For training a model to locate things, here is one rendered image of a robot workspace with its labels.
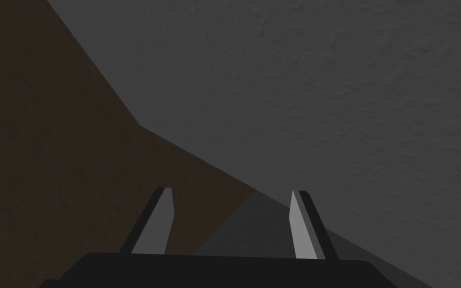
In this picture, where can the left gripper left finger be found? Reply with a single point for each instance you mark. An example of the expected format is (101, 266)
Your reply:
(155, 228)

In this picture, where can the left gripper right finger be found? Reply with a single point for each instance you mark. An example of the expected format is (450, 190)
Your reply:
(305, 232)

